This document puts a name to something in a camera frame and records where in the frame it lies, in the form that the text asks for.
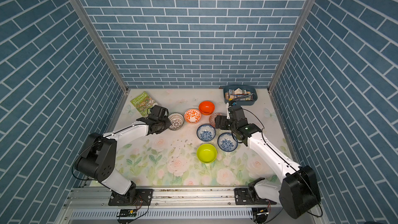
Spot right circuit board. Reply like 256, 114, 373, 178
251, 207, 269, 224

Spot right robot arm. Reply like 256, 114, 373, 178
215, 103, 321, 219

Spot teal plastic bin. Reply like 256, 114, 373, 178
222, 85, 258, 106

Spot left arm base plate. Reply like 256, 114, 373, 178
108, 188, 154, 206

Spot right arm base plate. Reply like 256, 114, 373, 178
234, 187, 277, 205

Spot art supplies in bin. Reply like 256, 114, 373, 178
224, 88, 254, 101

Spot left circuit board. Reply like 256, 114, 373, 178
117, 209, 138, 218

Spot circuit board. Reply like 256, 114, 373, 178
117, 209, 138, 218
251, 207, 269, 224

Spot blue floral bowl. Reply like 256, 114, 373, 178
197, 124, 216, 142
217, 132, 238, 152

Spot blue floral bowl right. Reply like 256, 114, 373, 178
217, 132, 238, 152

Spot orange floral bowl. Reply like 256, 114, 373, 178
184, 109, 202, 124

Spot plain orange bowl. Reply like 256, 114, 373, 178
199, 101, 215, 116

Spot red geometric pattern bowl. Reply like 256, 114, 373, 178
209, 113, 222, 128

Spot blue floral bowl left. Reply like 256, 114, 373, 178
197, 124, 216, 142

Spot lime green bowl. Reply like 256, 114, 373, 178
197, 144, 218, 164

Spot aluminium rail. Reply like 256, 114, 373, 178
64, 186, 268, 209

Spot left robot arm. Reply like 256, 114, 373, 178
73, 105, 171, 196

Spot dark red lattice bowl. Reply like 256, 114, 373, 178
169, 113, 184, 131

